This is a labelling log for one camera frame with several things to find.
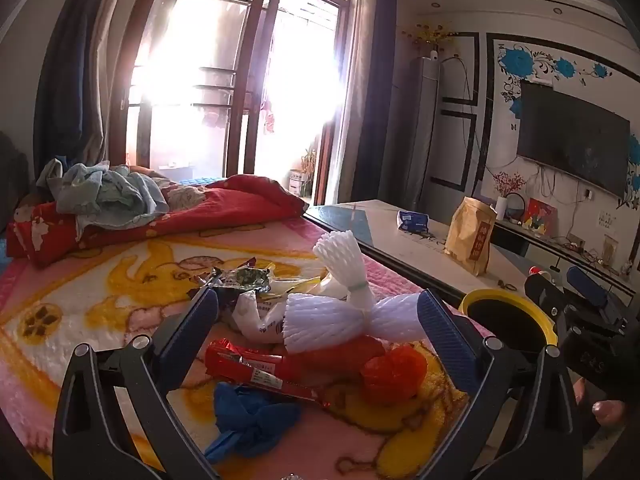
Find blue knotted plastic bag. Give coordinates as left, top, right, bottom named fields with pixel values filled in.
left=204, top=382, right=303, bottom=463

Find silver green foil wrapper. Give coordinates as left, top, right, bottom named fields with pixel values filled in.
left=206, top=259, right=273, bottom=306

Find blue packet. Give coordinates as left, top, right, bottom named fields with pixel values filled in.
left=396, top=210, right=430, bottom=233

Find yellow rimmed black bin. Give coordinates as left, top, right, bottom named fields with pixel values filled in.
left=457, top=288, right=559, bottom=366

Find yellow artificial flowers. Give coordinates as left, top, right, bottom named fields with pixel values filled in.
left=402, top=22, right=461, bottom=57

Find white vase with red flowers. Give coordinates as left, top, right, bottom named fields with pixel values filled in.
left=492, top=172, right=527, bottom=221

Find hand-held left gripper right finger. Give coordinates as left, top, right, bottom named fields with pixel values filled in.
left=417, top=289, right=586, bottom=480

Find red quilt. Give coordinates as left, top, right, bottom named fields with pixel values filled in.
left=7, top=175, right=306, bottom=268

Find brown paper bag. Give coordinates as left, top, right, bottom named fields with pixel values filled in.
left=444, top=196, right=498, bottom=277

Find brown window door frame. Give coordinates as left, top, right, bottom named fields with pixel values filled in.
left=110, top=0, right=361, bottom=201

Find long television cabinet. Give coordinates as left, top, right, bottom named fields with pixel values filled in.
left=487, top=217, right=640, bottom=306

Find white coffee table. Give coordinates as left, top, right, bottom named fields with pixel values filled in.
left=304, top=200, right=538, bottom=311

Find grey standing air conditioner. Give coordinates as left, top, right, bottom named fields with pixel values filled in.
left=402, top=56, right=443, bottom=206

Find person's right hand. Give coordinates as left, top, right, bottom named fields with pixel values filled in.
left=572, top=379, right=627, bottom=425

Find dark and beige curtain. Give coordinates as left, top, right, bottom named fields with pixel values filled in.
left=32, top=0, right=132, bottom=171
left=337, top=0, right=401, bottom=206

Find pile of pale clothes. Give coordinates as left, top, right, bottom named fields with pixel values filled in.
left=37, top=159, right=171, bottom=231

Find white printed plastic bag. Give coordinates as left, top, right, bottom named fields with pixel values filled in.
left=232, top=277, right=351, bottom=346

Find red candy tube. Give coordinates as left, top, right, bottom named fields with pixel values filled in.
left=292, top=335, right=383, bottom=378

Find white foam net bundle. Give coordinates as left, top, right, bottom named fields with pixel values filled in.
left=285, top=230, right=432, bottom=357

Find blue cushion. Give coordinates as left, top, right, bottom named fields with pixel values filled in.
left=177, top=176, right=228, bottom=189

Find red picture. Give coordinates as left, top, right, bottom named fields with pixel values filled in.
left=522, top=199, right=556, bottom=237

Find red snack wrapper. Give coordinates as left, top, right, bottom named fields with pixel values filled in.
left=205, top=338, right=346, bottom=408

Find black television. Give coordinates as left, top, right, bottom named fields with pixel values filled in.
left=516, top=79, right=631, bottom=200

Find printed pink blanket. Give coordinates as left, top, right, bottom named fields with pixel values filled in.
left=0, top=215, right=491, bottom=480

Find red plastic bag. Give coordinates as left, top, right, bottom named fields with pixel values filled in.
left=361, top=346, right=430, bottom=401

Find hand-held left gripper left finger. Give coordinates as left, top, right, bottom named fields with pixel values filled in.
left=52, top=287, right=221, bottom=480

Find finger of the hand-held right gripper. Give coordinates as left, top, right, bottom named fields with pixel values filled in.
left=524, top=273, right=569, bottom=324
left=566, top=265, right=611, bottom=311

